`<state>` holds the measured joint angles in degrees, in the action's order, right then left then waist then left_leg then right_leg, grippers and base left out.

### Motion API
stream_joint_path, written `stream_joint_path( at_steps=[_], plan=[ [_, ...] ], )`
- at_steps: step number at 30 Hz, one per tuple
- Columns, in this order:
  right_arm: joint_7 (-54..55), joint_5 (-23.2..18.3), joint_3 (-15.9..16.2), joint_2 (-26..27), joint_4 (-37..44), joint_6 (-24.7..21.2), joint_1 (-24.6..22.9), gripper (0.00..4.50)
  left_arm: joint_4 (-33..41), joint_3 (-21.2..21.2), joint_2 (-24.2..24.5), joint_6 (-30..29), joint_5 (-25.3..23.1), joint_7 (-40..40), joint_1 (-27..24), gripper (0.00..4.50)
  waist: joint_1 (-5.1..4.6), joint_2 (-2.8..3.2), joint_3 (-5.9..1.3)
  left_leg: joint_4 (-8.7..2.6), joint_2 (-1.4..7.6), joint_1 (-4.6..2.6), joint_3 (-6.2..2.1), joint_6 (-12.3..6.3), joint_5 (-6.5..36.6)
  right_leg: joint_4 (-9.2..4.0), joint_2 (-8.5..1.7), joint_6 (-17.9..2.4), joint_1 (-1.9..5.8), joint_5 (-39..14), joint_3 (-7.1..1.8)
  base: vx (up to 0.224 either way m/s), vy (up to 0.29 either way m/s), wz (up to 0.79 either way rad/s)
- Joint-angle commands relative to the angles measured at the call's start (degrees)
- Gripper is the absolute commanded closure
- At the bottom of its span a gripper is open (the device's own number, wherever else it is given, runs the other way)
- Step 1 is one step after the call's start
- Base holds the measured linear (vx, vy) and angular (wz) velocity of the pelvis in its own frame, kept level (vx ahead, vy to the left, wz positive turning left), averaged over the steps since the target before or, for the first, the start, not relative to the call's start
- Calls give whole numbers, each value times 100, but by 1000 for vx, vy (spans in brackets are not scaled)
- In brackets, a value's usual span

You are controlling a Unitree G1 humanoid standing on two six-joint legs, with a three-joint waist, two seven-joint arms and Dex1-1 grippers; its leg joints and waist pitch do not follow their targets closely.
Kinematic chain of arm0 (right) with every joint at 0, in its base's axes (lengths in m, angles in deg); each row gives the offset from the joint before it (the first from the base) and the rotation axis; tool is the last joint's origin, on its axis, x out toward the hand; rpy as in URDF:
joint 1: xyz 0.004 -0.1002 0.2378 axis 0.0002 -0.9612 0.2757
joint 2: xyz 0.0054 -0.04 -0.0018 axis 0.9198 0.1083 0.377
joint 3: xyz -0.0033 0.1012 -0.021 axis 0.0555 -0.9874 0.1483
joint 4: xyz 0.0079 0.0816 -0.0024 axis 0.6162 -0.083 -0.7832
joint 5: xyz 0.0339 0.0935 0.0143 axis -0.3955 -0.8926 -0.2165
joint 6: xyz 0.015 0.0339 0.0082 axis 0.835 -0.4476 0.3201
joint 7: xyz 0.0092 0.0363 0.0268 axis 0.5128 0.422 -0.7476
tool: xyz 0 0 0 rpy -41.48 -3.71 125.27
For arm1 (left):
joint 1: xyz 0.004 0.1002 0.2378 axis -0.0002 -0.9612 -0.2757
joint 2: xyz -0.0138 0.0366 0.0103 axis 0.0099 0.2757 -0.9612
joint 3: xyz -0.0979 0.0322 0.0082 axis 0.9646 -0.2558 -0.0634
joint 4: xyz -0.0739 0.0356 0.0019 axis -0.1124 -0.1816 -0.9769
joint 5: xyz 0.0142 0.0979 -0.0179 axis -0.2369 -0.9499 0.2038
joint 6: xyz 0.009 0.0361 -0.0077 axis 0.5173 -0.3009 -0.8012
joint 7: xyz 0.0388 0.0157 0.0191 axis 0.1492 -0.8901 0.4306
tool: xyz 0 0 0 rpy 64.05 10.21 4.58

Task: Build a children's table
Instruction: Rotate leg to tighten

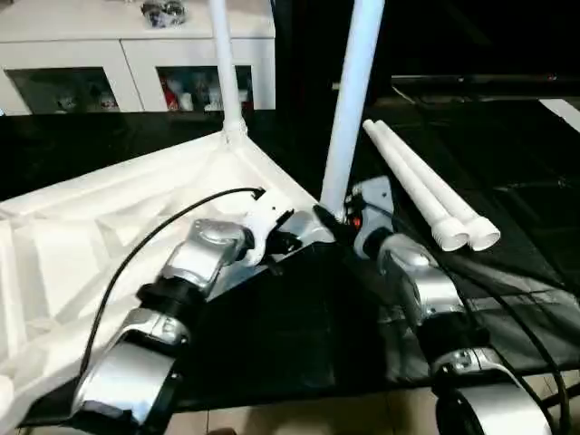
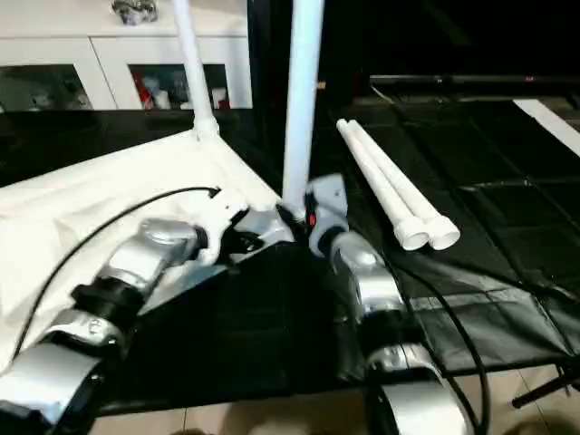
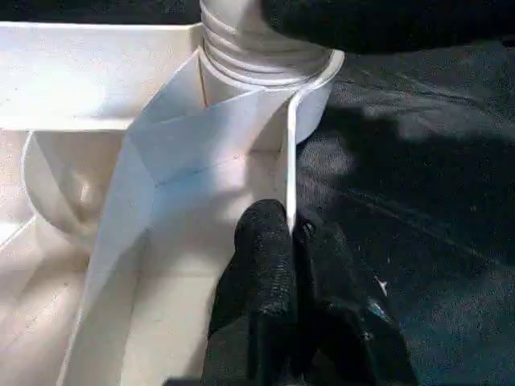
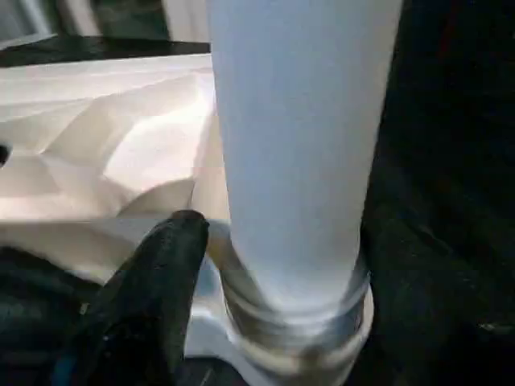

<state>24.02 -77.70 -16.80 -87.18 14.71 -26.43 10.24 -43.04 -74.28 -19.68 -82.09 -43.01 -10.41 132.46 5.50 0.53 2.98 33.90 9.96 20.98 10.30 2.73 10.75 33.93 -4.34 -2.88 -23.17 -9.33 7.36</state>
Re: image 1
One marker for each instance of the white plastic table leg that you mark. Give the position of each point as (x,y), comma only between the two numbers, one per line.
(353,100)
(227,63)
(435,177)
(408,177)

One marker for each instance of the white plastic table top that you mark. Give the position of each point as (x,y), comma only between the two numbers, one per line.
(72,254)

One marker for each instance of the black work mat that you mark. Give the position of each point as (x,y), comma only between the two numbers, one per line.
(299,335)

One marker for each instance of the red bottle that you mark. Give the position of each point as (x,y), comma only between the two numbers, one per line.
(172,91)

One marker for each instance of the black flat bar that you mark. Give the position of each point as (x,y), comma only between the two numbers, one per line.
(489,83)

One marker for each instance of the white board strip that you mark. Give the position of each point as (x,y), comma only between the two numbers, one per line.
(564,113)

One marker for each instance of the black bundle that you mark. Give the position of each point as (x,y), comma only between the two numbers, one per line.
(163,12)

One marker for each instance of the white cabinet with glass doors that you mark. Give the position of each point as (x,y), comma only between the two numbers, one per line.
(72,32)

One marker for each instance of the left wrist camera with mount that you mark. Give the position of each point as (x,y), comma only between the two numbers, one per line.
(267,217)

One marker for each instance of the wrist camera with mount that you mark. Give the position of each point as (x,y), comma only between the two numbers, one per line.
(373,204)
(267,217)

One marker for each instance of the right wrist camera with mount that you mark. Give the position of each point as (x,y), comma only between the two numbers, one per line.
(373,204)

